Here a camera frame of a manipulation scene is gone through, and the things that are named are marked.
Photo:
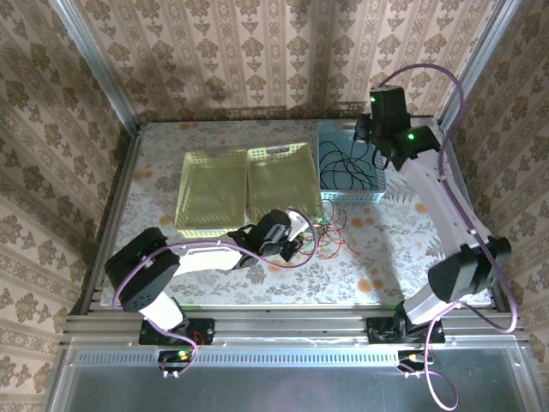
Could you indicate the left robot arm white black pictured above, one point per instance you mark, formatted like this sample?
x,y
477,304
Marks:
x,y
206,259

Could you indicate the light blue perforated basket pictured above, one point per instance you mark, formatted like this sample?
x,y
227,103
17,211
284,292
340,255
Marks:
x,y
339,197

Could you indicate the pale yellow perforated basket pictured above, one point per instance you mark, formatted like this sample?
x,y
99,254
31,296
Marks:
x,y
212,193
283,180

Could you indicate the floral table cover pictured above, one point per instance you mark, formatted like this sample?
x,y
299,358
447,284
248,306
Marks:
x,y
343,279

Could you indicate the grey metal sheet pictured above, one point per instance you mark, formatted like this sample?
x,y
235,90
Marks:
x,y
279,390

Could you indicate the small connector board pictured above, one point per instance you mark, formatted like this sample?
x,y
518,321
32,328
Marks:
x,y
412,358
176,357

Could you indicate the aluminium front rail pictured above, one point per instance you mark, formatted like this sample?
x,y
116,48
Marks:
x,y
291,328

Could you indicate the aluminium frame post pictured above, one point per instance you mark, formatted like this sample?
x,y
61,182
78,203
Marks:
x,y
476,64
98,64

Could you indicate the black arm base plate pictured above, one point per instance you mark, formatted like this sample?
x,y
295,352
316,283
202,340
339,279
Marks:
x,y
377,332
206,330

